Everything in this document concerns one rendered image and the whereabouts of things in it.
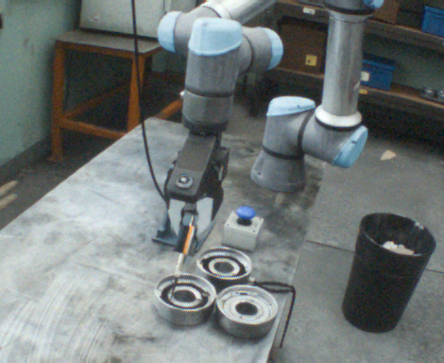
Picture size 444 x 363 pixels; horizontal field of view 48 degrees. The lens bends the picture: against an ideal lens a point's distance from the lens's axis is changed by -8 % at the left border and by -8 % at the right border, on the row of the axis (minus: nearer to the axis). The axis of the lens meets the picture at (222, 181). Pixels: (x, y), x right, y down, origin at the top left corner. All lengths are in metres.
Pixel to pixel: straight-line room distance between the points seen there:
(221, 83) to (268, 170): 0.63
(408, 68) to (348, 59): 3.66
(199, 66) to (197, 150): 0.13
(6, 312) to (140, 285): 0.26
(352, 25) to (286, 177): 0.45
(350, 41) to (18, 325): 0.88
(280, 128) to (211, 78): 0.59
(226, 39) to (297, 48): 3.58
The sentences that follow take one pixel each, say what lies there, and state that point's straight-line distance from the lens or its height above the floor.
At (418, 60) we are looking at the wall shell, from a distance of 4.84.
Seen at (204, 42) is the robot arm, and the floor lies 1.26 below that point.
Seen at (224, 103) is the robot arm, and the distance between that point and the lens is 0.79.
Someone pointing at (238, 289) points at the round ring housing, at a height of 0.83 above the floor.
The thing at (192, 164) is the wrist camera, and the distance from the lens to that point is 0.78.
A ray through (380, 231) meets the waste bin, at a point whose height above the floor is 0.35.
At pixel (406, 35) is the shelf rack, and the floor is 0.96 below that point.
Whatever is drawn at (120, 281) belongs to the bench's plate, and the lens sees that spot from 0.99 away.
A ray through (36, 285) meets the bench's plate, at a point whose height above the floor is 0.80.
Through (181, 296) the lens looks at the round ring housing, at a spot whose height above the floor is 0.81.
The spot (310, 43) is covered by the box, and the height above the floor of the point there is 0.71.
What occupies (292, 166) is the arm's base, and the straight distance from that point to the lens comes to 1.38.
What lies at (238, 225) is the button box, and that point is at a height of 0.85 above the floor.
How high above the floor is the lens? 1.40
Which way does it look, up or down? 26 degrees down
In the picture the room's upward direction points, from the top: 8 degrees clockwise
